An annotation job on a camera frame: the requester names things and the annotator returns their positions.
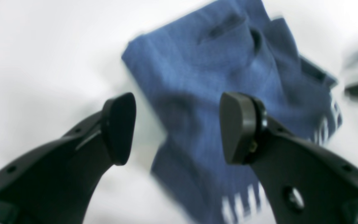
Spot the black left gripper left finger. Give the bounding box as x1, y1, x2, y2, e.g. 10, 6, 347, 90
0, 92, 136, 224

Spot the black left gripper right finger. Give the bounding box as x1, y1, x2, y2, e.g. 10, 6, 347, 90
219, 92, 358, 224

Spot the dark blue T-shirt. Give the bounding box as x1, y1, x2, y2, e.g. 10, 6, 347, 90
122, 0, 342, 224

